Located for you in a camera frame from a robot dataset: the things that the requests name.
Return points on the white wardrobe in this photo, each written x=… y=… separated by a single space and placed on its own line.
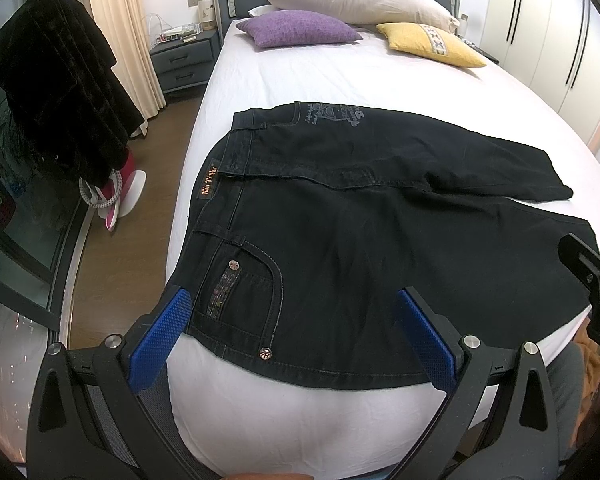
x=553 y=47

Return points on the black denim pants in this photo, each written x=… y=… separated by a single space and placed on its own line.
x=307 y=219

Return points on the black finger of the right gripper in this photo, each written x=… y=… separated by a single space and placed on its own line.
x=583 y=262

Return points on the beige curtain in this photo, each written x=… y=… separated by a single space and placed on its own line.
x=122 y=22

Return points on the purple cushion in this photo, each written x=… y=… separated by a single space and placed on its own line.
x=297 y=28

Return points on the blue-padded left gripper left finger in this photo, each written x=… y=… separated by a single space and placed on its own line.
x=151 y=338

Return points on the black hanging garment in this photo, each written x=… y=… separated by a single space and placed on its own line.
x=71 y=112

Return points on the yellow cushion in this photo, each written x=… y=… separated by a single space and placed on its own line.
x=430 y=42

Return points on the grey nightstand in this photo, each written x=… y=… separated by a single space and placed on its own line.
x=184 y=64

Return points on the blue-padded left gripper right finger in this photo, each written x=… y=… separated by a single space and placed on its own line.
x=433 y=338

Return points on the orange cloth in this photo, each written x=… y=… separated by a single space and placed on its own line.
x=589 y=349

